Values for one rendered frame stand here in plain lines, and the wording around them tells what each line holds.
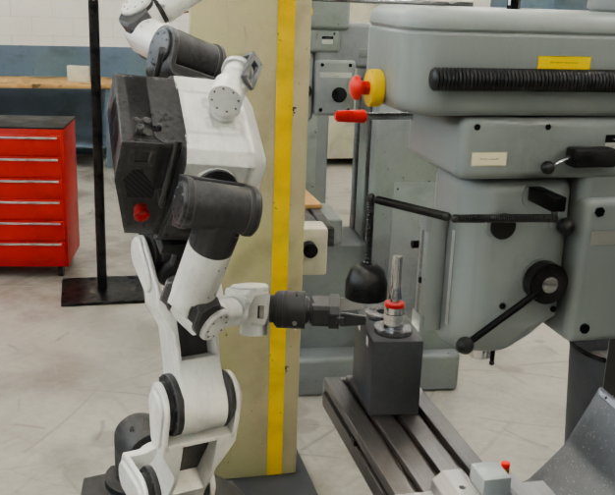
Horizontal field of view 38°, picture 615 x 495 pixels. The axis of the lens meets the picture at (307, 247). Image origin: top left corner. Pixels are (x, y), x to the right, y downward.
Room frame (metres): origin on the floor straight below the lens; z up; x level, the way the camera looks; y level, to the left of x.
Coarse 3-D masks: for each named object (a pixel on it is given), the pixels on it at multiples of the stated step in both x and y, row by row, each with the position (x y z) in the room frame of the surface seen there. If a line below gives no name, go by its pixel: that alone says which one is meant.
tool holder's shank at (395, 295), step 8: (400, 256) 1.96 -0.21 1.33; (392, 264) 1.96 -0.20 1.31; (400, 264) 1.95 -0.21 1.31; (392, 272) 1.96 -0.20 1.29; (400, 272) 1.95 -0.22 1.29; (392, 280) 1.96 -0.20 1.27; (400, 280) 1.96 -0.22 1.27; (392, 288) 1.96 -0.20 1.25; (400, 288) 1.96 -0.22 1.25; (392, 296) 1.95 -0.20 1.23; (400, 296) 1.95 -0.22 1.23
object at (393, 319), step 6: (384, 306) 1.96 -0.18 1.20; (384, 312) 1.96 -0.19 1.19; (390, 312) 1.94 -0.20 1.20; (396, 312) 1.94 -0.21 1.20; (402, 312) 1.95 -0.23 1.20; (384, 318) 1.96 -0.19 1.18; (390, 318) 1.94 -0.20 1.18; (396, 318) 1.94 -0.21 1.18; (402, 318) 1.95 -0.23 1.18; (384, 324) 1.95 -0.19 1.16; (390, 324) 1.94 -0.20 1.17; (396, 324) 1.94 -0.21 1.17; (402, 324) 1.95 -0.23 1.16
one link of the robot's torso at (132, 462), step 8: (144, 448) 2.10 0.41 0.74; (152, 448) 2.09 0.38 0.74; (128, 456) 2.06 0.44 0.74; (136, 456) 2.06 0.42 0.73; (144, 456) 2.07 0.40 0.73; (152, 456) 2.08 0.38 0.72; (120, 464) 2.06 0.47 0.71; (128, 464) 2.03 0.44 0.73; (136, 464) 2.06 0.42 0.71; (144, 464) 2.07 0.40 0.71; (120, 472) 2.07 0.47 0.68; (128, 472) 2.01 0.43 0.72; (136, 472) 1.98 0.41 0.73; (120, 480) 2.07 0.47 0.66; (128, 480) 2.00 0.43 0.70; (136, 480) 1.96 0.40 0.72; (128, 488) 2.01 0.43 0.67; (136, 488) 1.95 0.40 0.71; (144, 488) 1.93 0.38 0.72
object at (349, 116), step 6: (336, 114) 1.54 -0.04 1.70; (342, 114) 1.54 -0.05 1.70; (348, 114) 1.54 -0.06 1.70; (354, 114) 1.54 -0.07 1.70; (360, 114) 1.55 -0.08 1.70; (366, 114) 1.55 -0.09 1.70; (372, 114) 1.56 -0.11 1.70; (378, 114) 1.56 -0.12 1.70; (384, 114) 1.56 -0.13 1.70; (390, 114) 1.57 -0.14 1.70; (396, 114) 1.57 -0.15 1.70; (402, 114) 1.57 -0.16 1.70; (408, 114) 1.57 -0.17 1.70; (336, 120) 1.55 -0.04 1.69; (342, 120) 1.54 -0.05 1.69; (348, 120) 1.54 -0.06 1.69; (354, 120) 1.54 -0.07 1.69; (360, 120) 1.55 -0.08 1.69
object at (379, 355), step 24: (360, 312) 2.08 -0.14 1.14; (360, 336) 2.04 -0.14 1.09; (384, 336) 1.93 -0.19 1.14; (408, 336) 1.93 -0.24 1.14; (360, 360) 2.03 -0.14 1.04; (384, 360) 1.90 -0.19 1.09; (408, 360) 1.91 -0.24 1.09; (360, 384) 2.01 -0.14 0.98; (384, 384) 1.90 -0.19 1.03; (408, 384) 1.91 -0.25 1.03; (384, 408) 1.90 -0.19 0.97; (408, 408) 1.91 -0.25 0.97
